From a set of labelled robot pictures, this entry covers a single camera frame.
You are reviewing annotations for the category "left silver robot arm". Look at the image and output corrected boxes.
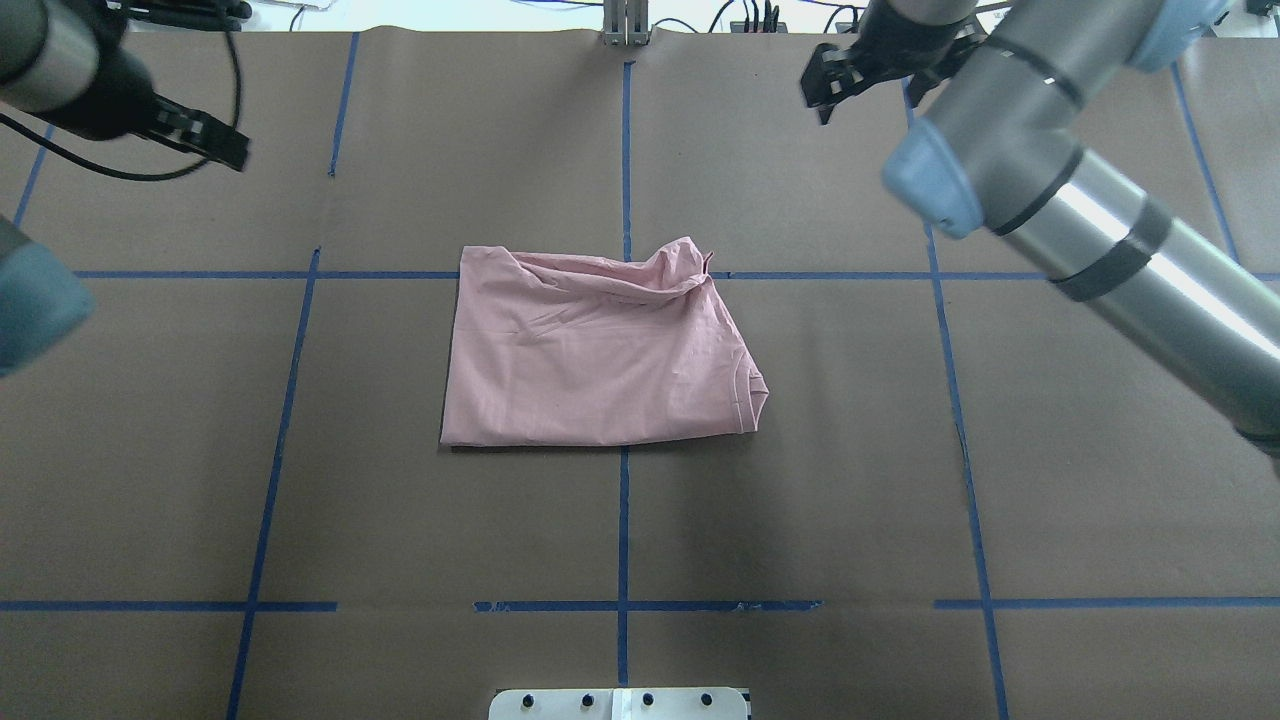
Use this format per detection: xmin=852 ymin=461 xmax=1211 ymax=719
xmin=1 ymin=1 xmax=253 ymax=375

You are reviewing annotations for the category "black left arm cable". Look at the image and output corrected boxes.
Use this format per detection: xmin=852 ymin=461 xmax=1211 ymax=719
xmin=0 ymin=29 xmax=244 ymax=183

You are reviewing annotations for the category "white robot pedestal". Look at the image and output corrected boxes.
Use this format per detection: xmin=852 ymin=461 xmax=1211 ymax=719
xmin=488 ymin=685 xmax=753 ymax=719

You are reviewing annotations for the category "pink printed t-shirt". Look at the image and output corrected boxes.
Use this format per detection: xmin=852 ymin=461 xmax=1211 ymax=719
xmin=440 ymin=237 xmax=771 ymax=448

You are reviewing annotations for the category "aluminium frame post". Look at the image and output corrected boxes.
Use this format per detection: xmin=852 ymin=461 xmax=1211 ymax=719
xmin=602 ymin=0 xmax=652 ymax=47

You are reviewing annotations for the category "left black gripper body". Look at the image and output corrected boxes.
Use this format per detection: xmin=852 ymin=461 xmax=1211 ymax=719
xmin=60 ymin=50 xmax=216 ymax=151

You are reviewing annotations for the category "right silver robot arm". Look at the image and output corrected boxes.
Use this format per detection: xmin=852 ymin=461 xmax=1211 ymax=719
xmin=799 ymin=1 xmax=1279 ymax=457

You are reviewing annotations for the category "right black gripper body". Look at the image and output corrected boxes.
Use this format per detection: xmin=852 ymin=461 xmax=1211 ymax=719
xmin=800 ymin=1 xmax=989 ymax=106

